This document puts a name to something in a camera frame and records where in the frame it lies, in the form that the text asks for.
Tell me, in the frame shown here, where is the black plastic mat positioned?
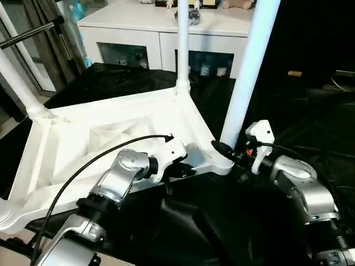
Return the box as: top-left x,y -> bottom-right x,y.
0,61 -> 355,266

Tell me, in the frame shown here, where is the black flat device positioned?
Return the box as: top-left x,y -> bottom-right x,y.
333,69 -> 355,79

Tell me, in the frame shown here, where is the grey bundle on cabinet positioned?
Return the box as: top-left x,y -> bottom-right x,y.
174,8 -> 201,27

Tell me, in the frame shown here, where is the black tall cabinet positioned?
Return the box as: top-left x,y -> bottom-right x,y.
244,0 -> 355,89

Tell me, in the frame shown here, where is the white cabinet with glass doors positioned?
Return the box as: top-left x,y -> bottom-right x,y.
78,0 -> 261,78

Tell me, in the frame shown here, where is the grey curtain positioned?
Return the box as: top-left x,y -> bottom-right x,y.
22,0 -> 89,70

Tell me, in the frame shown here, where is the grey metal pole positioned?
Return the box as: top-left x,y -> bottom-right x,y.
0,16 -> 65,49

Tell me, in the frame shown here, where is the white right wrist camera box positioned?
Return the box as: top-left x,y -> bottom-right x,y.
244,120 -> 277,175

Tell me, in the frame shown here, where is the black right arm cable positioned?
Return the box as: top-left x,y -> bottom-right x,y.
252,141 -> 346,212

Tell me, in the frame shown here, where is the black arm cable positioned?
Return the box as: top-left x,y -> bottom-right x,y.
31,134 -> 174,266
252,141 -> 346,212

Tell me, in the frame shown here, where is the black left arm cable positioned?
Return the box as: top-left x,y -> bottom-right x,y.
31,134 -> 174,266

